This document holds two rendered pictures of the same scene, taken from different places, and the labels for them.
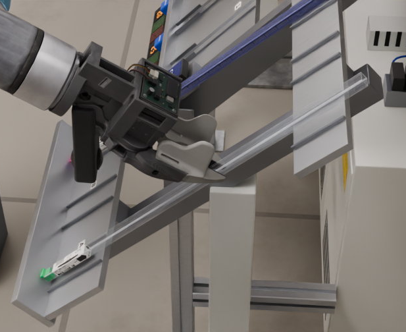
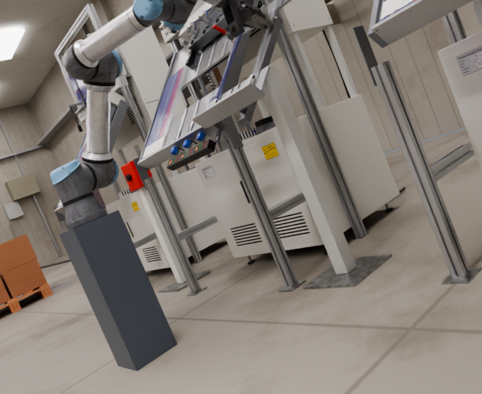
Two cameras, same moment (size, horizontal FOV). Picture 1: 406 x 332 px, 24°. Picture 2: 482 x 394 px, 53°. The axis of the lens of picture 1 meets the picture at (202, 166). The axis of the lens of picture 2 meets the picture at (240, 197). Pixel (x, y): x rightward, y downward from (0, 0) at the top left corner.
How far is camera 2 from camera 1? 1.77 m
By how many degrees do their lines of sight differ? 54
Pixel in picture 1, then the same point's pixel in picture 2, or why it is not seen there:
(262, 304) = (291, 204)
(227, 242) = (279, 91)
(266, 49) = (231, 83)
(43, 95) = not seen: outside the picture
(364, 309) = not seen: hidden behind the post
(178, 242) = (251, 182)
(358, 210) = not seen: hidden behind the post
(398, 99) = (265, 127)
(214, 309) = (291, 130)
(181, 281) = (262, 208)
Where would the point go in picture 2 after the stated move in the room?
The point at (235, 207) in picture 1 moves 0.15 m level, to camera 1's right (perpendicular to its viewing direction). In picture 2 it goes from (273, 73) to (298, 66)
